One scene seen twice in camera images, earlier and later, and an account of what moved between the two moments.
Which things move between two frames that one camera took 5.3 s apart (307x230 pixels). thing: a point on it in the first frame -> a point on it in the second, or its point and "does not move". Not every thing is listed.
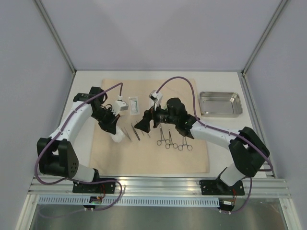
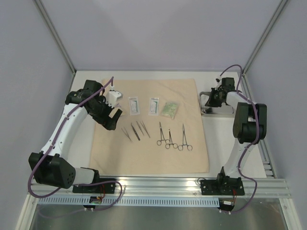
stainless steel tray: x=220 y=104 does not move
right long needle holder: x=180 y=147 does not move
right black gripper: x=151 y=118 -> x=216 y=96
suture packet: x=134 y=105 does not move
